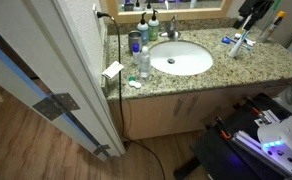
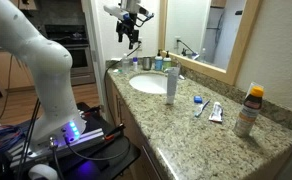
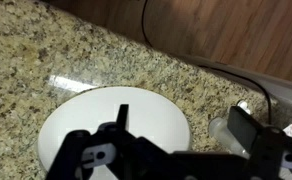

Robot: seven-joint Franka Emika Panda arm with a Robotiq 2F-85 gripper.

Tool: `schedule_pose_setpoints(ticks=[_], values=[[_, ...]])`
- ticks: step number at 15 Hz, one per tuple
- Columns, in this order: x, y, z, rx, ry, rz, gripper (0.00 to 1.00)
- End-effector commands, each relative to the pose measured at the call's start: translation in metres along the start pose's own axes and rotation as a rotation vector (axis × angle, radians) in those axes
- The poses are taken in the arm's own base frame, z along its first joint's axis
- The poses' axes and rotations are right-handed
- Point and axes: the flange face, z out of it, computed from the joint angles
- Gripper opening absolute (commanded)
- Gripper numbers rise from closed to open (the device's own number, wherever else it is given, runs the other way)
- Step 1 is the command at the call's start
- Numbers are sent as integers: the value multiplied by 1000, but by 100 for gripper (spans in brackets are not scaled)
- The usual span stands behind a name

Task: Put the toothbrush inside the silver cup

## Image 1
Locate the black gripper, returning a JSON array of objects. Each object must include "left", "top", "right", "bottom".
[{"left": 233, "top": 0, "right": 275, "bottom": 32}]

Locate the silver metal cup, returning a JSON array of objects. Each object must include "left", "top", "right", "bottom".
[{"left": 127, "top": 30, "right": 144, "bottom": 54}]

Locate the small white toothpaste tube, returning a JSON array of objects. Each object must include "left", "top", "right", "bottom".
[{"left": 234, "top": 32, "right": 257, "bottom": 47}]

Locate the spray can with orange cap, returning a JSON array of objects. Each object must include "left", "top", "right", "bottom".
[{"left": 257, "top": 10, "right": 287, "bottom": 44}]

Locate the white oval sink basin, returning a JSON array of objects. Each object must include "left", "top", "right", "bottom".
[{"left": 149, "top": 40, "right": 214, "bottom": 77}]

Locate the wood framed mirror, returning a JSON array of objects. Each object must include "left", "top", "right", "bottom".
[{"left": 105, "top": 0, "right": 234, "bottom": 24}]

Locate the chrome sink faucet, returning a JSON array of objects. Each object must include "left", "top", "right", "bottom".
[{"left": 159, "top": 14, "right": 182, "bottom": 41}]

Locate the green label soap pump bottle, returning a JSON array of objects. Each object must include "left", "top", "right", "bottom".
[{"left": 147, "top": 9, "right": 161, "bottom": 42}]

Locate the blue label soap pump bottle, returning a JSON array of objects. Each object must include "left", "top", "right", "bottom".
[{"left": 136, "top": 12, "right": 150, "bottom": 46}]

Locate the clear bottle with white cap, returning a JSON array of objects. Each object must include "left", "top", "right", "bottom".
[{"left": 138, "top": 45, "right": 152, "bottom": 79}]

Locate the orange black clamp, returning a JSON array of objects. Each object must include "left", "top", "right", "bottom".
[{"left": 215, "top": 116, "right": 233, "bottom": 140}]

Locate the small bottle with blue cap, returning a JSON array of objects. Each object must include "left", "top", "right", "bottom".
[{"left": 131, "top": 42, "right": 141, "bottom": 65}]

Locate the green white contact lens case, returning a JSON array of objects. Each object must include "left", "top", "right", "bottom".
[{"left": 127, "top": 76, "right": 142, "bottom": 90}]

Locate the wooden vanity cabinet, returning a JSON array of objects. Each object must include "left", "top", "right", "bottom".
[{"left": 107, "top": 78, "right": 292, "bottom": 141}]

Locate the black robot cart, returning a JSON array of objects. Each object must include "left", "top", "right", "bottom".
[{"left": 173, "top": 93, "right": 292, "bottom": 180}]

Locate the white paper card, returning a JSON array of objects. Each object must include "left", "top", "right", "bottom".
[{"left": 101, "top": 60, "right": 125, "bottom": 80}]

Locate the small metal door hinge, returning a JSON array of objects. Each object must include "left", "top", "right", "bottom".
[{"left": 93, "top": 143, "right": 111, "bottom": 158}]

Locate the large metal door hinge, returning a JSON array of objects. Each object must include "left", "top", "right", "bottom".
[{"left": 32, "top": 92, "right": 81, "bottom": 122}]

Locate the white door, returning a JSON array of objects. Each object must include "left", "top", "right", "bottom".
[{"left": 0, "top": 0, "right": 127, "bottom": 163}]

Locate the silver cabinet handle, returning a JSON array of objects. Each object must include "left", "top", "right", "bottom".
[
  {"left": 186, "top": 96, "right": 199, "bottom": 115},
  {"left": 173, "top": 97, "right": 184, "bottom": 118}
]

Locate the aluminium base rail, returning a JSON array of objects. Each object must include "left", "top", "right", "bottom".
[{"left": 231, "top": 129, "right": 292, "bottom": 178}]

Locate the black power cable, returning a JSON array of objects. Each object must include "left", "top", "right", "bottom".
[{"left": 96, "top": 11, "right": 167, "bottom": 180}]

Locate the white wall outlet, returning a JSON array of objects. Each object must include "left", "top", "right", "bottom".
[{"left": 92, "top": 3, "right": 102, "bottom": 34}]

